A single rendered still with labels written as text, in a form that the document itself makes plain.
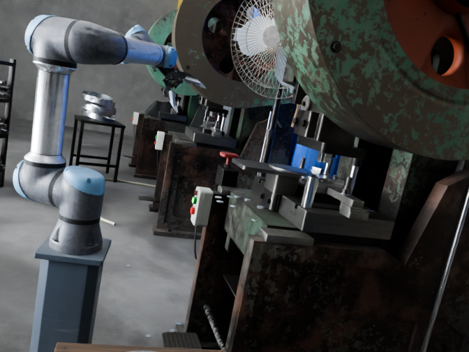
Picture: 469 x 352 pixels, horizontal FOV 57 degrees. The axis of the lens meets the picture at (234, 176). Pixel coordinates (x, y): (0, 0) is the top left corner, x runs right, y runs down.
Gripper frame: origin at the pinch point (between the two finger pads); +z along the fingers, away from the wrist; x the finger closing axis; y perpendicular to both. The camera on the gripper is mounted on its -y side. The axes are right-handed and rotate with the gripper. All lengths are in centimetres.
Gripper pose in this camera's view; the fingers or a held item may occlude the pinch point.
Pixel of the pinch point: (192, 100)
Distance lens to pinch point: 178.8
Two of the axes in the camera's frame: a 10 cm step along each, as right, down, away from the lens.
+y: 1.2, 2.4, -9.6
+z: 6.3, 7.3, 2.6
